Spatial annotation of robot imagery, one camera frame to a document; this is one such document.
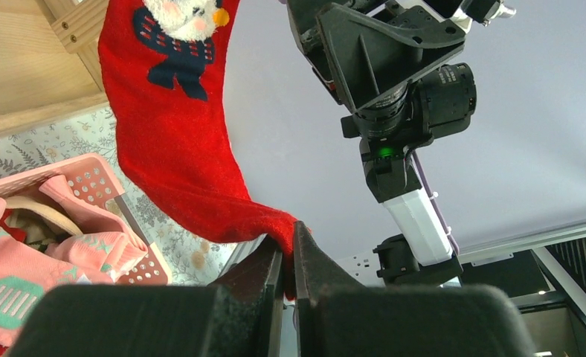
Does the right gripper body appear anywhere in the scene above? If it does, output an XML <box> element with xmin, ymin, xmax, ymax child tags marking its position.
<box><xmin>286</xmin><ymin>1</ymin><xmax>477</xmax><ymax>203</ymax></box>

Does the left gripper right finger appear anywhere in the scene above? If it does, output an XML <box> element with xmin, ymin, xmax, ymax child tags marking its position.
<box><xmin>294</xmin><ymin>221</ymin><xmax>364</xmax><ymax>356</ymax></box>

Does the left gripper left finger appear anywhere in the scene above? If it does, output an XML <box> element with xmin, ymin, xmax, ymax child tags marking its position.
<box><xmin>209</xmin><ymin>237</ymin><xmax>283</xmax><ymax>356</ymax></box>

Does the pink plastic basket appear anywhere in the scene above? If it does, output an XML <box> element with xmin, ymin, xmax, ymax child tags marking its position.
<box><xmin>0</xmin><ymin>154</ymin><xmax>172</xmax><ymax>285</ymax></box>

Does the pink sock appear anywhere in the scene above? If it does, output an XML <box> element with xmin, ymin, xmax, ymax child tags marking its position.
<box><xmin>39</xmin><ymin>176</ymin><xmax>149</xmax><ymax>284</ymax></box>
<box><xmin>0</xmin><ymin>198</ymin><xmax>91</xmax><ymax>347</ymax></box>

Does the wooden hanger stand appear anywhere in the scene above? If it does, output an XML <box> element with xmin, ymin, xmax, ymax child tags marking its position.
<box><xmin>0</xmin><ymin>0</ymin><xmax>108</xmax><ymax>138</ymax></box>

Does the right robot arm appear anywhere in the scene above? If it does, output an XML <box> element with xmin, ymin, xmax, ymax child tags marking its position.
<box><xmin>286</xmin><ymin>1</ymin><xmax>477</xmax><ymax>285</ymax></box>

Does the floral table mat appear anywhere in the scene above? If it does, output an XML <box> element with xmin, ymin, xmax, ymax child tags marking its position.
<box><xmin>0</xmin><ymin>107</ymin><xmax>239</xmax><ymax>286</ymax></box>

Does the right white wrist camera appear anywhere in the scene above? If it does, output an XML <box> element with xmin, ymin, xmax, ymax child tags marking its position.
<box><xmin>397</xmin><ymin>0</ymin><xmax>517</xmax><ymax>33</ymax></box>

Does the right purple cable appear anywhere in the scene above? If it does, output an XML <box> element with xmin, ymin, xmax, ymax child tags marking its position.
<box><xmin>410</xmin><ymin>150</ymin><xmax>462</xmax><ymax>257</ymax></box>

